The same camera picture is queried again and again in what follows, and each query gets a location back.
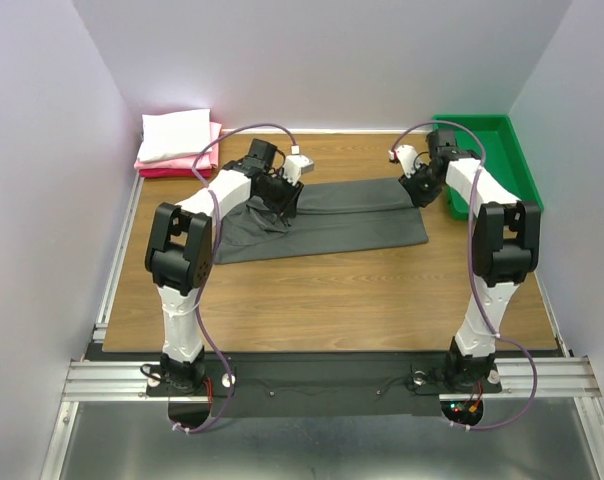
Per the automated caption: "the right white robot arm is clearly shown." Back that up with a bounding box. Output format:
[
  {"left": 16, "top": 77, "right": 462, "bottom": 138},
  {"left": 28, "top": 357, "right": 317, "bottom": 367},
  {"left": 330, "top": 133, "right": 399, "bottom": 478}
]
[{"left": 389, "top": 122, "right": 542, "bottom": 390}]

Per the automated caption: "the red folded t-shirt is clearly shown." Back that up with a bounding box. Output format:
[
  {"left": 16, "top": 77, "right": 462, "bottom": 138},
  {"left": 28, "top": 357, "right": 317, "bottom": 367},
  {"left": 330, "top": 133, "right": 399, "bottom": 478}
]
[{"left": 138, "top": 168, "right": 196, "bottom": 179}]

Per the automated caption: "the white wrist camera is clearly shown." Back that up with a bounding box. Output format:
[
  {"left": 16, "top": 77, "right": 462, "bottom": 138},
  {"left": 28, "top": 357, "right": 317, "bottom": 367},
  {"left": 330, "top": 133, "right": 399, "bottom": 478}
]
[
  {"left": 282, "top": 144, "right": 314, "bottom": 185},
  {"left": 389, "top": 145, "right": 421, "bottom": 178}
]

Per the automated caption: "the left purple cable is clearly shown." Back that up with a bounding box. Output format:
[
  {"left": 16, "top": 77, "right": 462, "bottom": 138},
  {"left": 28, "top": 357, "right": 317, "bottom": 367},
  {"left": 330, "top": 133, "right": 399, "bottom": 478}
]
[{"left": 170, "top": 123, "right": 303, "bottom": 435}]

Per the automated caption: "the dark grey t-shirt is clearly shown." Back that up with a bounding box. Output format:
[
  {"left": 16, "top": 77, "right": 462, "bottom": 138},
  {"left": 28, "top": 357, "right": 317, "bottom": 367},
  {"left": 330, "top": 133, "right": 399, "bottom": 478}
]
[{"left": 216, "top": 178, "right": 428, "bottom": 265}]

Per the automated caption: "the green plastic tray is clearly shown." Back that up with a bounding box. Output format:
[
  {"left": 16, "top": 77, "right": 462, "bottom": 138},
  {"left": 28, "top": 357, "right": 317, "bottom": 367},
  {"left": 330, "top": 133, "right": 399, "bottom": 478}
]
[{"left": 433, "top": 114, "right": 544, "bottom": 210}]

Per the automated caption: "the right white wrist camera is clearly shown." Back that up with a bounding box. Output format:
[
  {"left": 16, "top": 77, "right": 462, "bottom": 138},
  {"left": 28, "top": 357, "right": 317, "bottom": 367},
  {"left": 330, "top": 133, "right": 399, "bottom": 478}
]
[{"left": 389, "top": 145, "right": 421, "bottom": 178}]

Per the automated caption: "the pink folded t-shirt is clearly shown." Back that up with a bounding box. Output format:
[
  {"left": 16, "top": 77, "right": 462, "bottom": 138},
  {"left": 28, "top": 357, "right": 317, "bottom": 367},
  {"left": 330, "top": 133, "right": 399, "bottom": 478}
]
[{"left": 134, "top": 122, "right": 221, "bottom": 171}]

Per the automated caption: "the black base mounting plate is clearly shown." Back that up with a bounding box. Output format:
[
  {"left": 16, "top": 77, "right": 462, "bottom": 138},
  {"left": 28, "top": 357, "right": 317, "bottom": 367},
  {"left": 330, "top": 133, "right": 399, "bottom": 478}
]
[{"left": 144, "top": 351, "right": 501, "bottom": 420}]

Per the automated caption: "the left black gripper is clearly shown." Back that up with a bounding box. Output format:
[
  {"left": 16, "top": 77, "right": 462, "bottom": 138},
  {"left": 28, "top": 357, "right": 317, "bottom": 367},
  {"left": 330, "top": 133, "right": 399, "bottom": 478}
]
[{"left": 257, "top": 169, "right": 304, "bottom": 219}]

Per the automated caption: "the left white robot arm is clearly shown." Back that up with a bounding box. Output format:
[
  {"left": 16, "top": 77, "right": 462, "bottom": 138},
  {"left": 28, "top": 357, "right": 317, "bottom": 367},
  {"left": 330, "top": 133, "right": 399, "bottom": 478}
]
[{"left": 145, "top": 139, "right": 314, "bottom": 394}]

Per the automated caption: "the white folded t-shirt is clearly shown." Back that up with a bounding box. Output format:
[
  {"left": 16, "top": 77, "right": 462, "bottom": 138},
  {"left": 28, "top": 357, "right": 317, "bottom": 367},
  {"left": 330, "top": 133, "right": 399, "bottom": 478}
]
[{"left": 137, "top": 109, "right": 211, "bottom": 163}]

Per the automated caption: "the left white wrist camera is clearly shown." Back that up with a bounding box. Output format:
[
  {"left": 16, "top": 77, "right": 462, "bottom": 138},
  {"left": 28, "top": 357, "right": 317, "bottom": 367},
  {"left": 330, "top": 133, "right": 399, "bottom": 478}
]
[{"left": 282, "top": 144, "right": 314, "bottom": 185}]

